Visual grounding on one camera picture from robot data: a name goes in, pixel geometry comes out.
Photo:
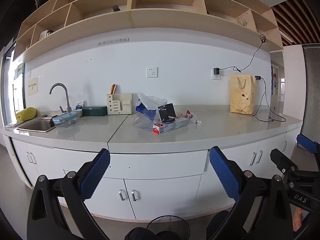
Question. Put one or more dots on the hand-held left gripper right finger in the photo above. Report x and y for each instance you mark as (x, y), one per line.
(225, 175)

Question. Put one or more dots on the green storage box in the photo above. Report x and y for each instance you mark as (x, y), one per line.
(94, 111)

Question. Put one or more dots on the grey wall power rail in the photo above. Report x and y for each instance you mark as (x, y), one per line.
(113, 41)

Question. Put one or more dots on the white plastic bag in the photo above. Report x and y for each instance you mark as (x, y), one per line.
(150, 99)

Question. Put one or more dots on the silver blister pack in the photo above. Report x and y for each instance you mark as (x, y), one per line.
(199, 122)

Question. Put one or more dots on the frosted glass partition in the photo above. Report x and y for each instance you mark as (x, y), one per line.
(312, 92)

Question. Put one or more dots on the glass bowl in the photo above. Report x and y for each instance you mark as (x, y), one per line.
(242, 22)

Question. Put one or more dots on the red white snack wrapper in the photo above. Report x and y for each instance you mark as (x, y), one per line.
(187, 113)

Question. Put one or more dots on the blue white packet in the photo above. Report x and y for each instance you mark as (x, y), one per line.
(80, 104)

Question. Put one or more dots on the white socket plate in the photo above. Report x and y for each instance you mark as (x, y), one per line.
(215, 77)

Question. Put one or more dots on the steel sink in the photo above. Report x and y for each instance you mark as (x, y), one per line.
(37, 125)

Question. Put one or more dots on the beige desk organizer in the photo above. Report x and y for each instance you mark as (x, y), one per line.
(120, 105)

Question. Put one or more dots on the dark jar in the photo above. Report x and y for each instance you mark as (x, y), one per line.
(116, 8)

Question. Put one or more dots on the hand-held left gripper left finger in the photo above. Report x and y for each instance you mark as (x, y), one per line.
(96, 175)

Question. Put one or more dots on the black plug-in charger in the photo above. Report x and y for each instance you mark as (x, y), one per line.
(216, 70)

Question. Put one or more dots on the small black charger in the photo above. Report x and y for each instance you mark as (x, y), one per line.
(257, 77)

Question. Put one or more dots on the red silver toothpaste box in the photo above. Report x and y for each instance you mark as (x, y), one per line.
(170, 127)

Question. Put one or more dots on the wooden wall shelf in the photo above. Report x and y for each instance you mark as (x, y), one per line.
(155, 20)

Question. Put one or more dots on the wall poster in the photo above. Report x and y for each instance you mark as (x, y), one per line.
(275, 80)

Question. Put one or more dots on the black mesh wastebasket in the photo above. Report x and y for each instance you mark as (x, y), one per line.
(170, 221)

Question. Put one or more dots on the clear plastic container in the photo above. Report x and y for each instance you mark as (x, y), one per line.
(64, 123)

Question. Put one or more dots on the yellow paper bag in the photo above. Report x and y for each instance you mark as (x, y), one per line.
(242, 97)

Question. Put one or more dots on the person's right hand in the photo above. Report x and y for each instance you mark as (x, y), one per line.
(298, 218)

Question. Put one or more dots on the blue plastic packaging bag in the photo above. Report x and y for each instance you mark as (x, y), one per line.
(147, 111)

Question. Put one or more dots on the person's left leg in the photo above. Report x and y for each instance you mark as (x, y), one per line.
(137, 235)

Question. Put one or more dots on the wooden chopsticks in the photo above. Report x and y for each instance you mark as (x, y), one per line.
(113, 89)

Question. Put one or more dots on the white bowl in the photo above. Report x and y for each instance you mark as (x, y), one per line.
(79, 114)

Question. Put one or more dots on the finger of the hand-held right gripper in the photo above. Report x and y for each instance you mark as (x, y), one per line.
(281, 158)
(306, 141)

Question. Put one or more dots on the white kettle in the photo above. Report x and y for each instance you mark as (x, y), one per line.
(46, 34)

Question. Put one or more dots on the yellow cloth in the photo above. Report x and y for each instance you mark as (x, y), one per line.
(26, 113)

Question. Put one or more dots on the white wall socket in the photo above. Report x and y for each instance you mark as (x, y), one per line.
(151, 72)

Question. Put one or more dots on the paper wall notice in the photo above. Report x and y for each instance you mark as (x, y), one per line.
(32, 86)

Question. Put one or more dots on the silver faucet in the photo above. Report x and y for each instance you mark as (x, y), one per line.
(66, 97)

